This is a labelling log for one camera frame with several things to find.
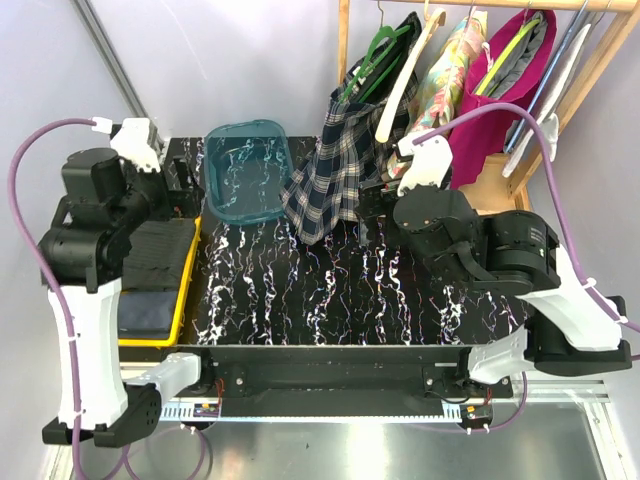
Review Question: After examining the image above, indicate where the plaid navy skirt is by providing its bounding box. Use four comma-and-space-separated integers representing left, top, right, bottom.
280, 12, 422, 245

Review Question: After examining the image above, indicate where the floral pastel skirt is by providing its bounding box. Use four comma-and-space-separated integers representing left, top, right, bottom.
385, 9, 489, 181

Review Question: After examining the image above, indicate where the magenta pleated skirt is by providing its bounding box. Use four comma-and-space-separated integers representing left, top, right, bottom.
449, 9, 557, 189

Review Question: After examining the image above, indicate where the green plastic hanger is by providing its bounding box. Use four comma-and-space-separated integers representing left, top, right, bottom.
339, 26, 410, 102

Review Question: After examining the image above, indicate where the neon yellow hanger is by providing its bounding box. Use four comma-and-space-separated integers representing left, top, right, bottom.
473, 11, 547, 99

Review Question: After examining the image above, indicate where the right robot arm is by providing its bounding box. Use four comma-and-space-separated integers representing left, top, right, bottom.
356, 181, 633, 397

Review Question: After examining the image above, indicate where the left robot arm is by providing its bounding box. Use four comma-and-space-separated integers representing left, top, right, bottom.
39, 148, 216, 448

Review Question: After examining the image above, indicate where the cream wooden hanger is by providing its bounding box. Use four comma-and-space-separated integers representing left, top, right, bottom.
375, 1, 446, 144

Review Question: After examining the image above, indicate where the white garment on hanger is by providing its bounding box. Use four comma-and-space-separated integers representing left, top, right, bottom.
502, 21, 592, 178

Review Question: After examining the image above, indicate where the teal plastic bin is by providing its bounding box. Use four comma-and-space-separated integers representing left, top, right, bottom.
203, 119, 293, 226

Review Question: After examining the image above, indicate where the wooden clothes rack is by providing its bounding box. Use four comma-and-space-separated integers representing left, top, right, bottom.
337, 0, 640, 211

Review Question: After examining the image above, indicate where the yellow plastic tray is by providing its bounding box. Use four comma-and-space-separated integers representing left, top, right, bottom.
117, 215, 203, 350

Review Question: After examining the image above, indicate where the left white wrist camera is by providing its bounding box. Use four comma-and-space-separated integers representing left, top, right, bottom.
109, 118, 161, 173

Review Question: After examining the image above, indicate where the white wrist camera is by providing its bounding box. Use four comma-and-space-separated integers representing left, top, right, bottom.
397, 132, 453, 197
109, 118, 161, 173

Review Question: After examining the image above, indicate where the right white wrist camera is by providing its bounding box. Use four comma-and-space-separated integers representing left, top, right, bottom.
397, 132, 453, 197

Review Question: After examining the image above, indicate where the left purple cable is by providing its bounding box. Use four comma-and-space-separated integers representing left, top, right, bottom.
8, 117, 132, 480

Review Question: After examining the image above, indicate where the purple cable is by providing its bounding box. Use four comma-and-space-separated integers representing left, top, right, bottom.
410, 102, 640, 335
8, 117, 132, 480

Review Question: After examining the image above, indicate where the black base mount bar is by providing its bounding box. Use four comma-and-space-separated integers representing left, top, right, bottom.
202, 346, 514, 423

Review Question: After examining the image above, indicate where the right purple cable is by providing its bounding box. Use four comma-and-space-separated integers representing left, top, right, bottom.
410, 102, 640, 335

